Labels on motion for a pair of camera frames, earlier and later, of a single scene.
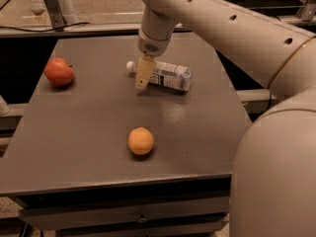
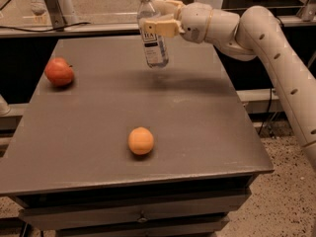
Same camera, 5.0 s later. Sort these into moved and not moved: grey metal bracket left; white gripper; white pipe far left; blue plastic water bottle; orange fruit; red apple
Moved: blue plastic water bottle; white gripper
Not moved: red apple; white pipe far left; grey metal bracket left; orange fruit
